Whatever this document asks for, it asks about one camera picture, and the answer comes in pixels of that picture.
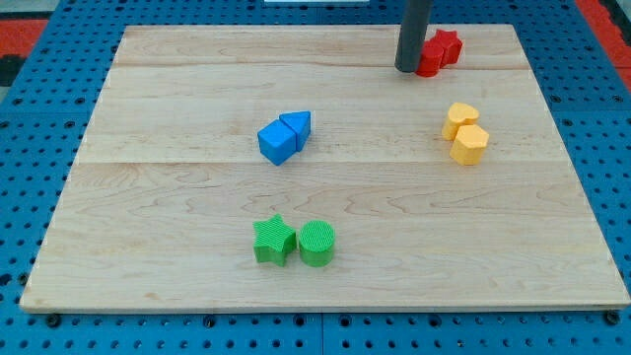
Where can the blue cube block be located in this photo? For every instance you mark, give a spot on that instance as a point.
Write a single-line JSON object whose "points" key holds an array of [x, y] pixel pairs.
{"points": [[277, 142]]}

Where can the light wooden board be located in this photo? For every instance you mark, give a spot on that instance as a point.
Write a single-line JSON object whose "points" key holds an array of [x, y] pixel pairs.
{"points": [[156, 214]]}

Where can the blue triangle block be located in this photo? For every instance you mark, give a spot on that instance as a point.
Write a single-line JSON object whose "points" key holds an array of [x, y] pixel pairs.
{"points": [[300, 123]]}

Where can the green cylinder block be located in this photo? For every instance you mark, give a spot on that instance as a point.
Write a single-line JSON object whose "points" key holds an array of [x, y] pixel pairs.
{"points": [[316, 243]]}

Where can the green star block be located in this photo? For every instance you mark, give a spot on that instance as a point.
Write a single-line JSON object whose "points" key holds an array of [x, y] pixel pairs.
{"points": [[273, 240]]}

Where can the yellow heart block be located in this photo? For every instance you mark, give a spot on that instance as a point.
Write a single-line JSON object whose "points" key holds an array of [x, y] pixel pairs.
{"points": [[458, 114]]}

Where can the yellow hexagon block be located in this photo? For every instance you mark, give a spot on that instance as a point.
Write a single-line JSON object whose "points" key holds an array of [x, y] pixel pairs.
{"points": [[469, 145]]}

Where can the red round block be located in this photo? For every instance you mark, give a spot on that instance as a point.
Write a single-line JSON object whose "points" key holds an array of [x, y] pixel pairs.
{"points": [[431, 59]]}

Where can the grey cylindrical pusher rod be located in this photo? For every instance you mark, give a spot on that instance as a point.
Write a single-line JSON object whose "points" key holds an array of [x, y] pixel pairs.
{"points": [[413, 28]]}

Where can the red star block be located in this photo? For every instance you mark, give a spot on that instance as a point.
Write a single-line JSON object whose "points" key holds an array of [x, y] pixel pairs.
{"points": [[450, 44]]}

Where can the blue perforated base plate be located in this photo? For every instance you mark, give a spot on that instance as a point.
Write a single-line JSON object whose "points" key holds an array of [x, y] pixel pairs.
{"points": [[45, 113]]}

